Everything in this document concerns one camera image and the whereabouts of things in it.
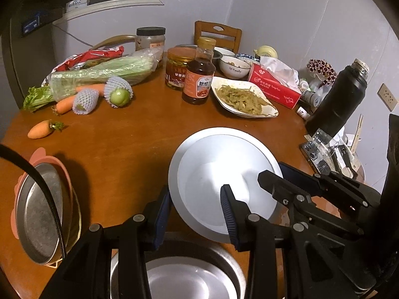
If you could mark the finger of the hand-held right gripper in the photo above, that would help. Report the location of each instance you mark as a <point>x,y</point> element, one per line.
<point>296,174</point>
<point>280,190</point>

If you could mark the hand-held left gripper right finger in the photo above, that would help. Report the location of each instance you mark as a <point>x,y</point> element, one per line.
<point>229,218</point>

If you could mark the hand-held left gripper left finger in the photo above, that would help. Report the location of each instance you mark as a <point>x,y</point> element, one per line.
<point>162,218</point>

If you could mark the white plate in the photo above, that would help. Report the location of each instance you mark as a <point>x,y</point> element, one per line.
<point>212,187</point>
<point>266,148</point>

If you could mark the round steel plate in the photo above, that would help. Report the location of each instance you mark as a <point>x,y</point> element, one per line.
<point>34,218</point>

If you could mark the clear plastic package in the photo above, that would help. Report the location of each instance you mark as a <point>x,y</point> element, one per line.
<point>321,152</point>

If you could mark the small white bottle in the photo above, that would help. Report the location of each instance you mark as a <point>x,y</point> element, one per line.
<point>303,112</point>

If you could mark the wooden sticks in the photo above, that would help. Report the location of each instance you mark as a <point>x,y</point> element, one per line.
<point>358,130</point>

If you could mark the black thermos flask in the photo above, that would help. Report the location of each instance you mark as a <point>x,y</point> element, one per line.
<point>339,99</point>

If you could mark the red tissue box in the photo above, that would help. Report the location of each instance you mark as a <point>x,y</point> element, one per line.
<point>268,84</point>

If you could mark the green vegetable strips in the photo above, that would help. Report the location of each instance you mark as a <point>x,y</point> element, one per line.
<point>240,98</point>

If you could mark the white oval dish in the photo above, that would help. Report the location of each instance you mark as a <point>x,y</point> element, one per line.
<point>223,101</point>

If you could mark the white tissue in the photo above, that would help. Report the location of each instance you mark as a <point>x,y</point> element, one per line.
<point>280,68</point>

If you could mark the beaded ornament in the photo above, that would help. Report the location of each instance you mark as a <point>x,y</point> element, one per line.
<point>321,68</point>

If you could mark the white ceramic bowl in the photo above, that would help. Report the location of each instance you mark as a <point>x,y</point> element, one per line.
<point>233,70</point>

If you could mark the blue patterned bowl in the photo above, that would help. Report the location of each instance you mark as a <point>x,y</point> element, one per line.
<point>249,57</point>

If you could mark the yellow tape roll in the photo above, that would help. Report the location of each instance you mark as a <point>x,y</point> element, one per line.
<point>265,51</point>

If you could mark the green round fruit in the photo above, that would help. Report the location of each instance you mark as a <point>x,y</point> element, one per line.
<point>120,97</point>

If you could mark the brown sauce bottle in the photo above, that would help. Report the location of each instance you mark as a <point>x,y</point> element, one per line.
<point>198,84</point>

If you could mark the green fruit in foam net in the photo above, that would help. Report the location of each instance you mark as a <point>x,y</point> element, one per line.
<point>115,82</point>

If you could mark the jar with orange label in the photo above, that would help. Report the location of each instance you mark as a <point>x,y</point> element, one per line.
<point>176,74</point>

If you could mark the orange carrot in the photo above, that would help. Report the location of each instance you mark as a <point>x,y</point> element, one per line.
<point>93,87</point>
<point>65,104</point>

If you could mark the short carrot with green top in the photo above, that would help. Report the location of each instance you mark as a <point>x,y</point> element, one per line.
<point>39,130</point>

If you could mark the celery in plastic bag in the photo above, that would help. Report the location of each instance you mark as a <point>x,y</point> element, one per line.
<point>103,71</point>

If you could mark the glass jar with black lid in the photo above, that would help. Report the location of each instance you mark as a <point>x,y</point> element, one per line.
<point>151,42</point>

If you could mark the red snack packet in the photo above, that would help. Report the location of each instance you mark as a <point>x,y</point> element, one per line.
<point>93,54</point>

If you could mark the curved wooden chair back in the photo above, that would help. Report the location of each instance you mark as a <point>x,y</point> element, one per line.
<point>109,39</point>

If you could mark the white chest freezer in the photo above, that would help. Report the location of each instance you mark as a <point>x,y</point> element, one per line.
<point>93,28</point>

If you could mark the grey refrigerator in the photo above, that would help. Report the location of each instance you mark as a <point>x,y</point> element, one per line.
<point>18,62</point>

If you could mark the small white box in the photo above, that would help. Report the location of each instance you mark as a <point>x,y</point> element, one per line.
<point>78,3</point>

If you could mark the wall socket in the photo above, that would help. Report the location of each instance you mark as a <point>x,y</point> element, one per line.
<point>388,96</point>

